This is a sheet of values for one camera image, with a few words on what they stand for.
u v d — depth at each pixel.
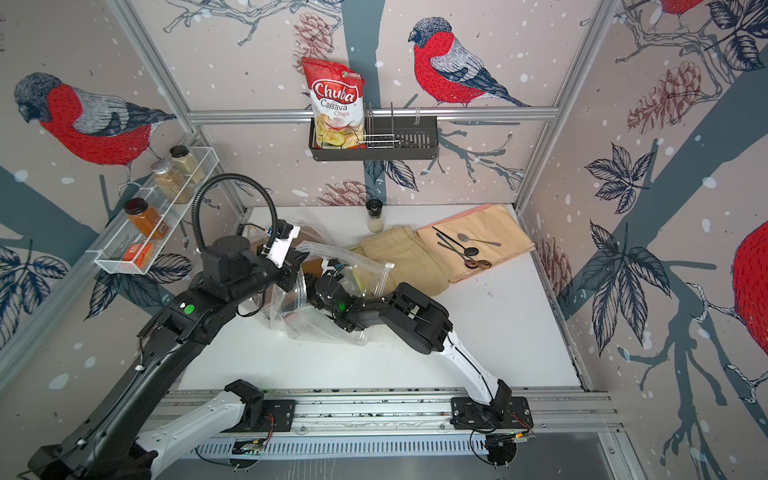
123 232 0.68
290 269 0.57
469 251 1.07
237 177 0.46
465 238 1.10
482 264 1.01
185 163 0.80
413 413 0.75
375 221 1.11
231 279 0.49
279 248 0.56
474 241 1.10
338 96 0.78
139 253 0.64
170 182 0.74
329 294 0.73
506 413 0.64
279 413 0.73
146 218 0.66
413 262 0.95
